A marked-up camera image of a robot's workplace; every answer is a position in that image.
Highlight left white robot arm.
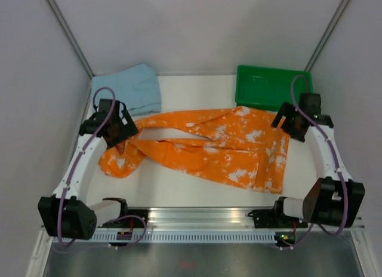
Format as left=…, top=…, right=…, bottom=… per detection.
left=38, top=99, right=138, bottom=240

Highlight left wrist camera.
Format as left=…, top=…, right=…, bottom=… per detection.
left=97, top=99, right=120, bottom=114

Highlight aluminium mounting rail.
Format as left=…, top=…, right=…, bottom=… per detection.
left=41, top=207, right=366, bottom=230

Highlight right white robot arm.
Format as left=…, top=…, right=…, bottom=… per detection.
left=271, top=102, right=365, bottom=232

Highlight orange tie-dye trousers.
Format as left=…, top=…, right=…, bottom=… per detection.
left=98, top=106, right=289, bottom=194

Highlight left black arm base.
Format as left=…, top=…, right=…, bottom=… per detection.
left=90, top=198, right=149, bottom=229

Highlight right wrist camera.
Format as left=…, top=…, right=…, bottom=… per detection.
left=298, top=93, right=321, bottom=115

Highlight light blue folded trousers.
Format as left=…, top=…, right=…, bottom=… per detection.
left=91, top=64, right=162, bottom=116

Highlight green plastic tray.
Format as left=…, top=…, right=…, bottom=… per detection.
left=235, top=65, right=313, bottom=112

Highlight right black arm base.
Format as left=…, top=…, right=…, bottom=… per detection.
left=247, top=196, right=308, bottom=229

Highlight white slotted cable duct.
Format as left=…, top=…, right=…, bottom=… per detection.
left=90, top=231, right=276, bottom=244

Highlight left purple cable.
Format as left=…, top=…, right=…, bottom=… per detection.
left=53, top=86, right=147, bottom=254

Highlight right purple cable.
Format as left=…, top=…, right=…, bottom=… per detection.
left=268, top=75, right=350, bottom=250

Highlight purple cable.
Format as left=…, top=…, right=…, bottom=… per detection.
left=268, top=75, right=350, bottom=250
left=53, top=86, right=147, bottom=254

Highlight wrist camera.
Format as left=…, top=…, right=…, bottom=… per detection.
left=97, top=99, right=120, bottom=114
left=298, top=93, right=321, bottom=115

